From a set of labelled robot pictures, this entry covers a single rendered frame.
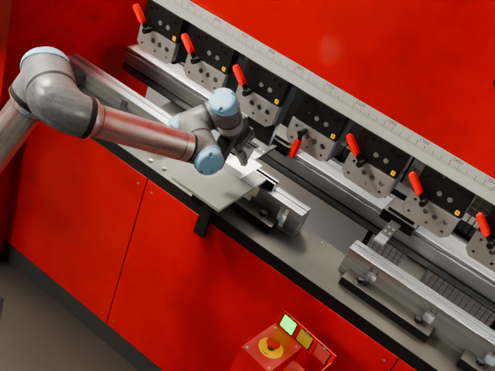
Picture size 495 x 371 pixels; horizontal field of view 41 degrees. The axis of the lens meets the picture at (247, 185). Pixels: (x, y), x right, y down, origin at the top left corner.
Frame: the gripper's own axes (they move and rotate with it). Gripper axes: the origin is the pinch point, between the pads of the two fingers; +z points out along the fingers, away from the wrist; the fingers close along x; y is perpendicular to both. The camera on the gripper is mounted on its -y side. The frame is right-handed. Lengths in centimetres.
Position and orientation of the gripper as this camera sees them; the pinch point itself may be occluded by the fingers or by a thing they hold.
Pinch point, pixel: (234, 160)
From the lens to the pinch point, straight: 203.4
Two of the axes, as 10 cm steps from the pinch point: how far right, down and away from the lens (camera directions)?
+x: -7.9, -5.3, 3.1
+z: 1.1, 3.8, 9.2
